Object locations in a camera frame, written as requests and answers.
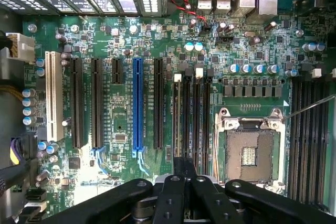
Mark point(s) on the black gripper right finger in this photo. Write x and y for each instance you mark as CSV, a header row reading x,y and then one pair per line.
x,y
207,200

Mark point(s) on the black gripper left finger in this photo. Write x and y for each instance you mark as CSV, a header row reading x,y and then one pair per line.
x,y
168,197

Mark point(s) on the RAM slot with black latch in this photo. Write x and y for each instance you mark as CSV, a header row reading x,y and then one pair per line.
x,y
208,119
187,116
307,134
296,134

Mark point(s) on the RAM slot with white latch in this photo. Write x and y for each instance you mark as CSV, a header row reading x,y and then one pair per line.
x,y
318,134
198,119
177,116

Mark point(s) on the long black expansion slot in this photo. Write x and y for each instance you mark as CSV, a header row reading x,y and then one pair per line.
x,y
97,103
77,103
158,103

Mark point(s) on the blue expansion slot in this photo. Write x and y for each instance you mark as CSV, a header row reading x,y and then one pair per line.
x,y
138,103

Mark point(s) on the short black expansion slot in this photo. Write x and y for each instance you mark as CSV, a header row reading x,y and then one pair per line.
x,y
117,70

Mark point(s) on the thin metal locking lever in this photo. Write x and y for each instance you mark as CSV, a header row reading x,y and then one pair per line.
x,y
312,106

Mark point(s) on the white PCI expansion slot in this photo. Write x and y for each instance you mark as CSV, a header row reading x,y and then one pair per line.
x,y
54,95

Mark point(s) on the green PC motherboard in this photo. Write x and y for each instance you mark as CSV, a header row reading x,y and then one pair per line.
x,y
147,40

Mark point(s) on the white power connector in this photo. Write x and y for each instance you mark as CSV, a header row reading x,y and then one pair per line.
x,y
22,47

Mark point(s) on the CPU socket with metal frame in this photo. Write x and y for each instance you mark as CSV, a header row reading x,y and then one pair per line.
x,y
249,150

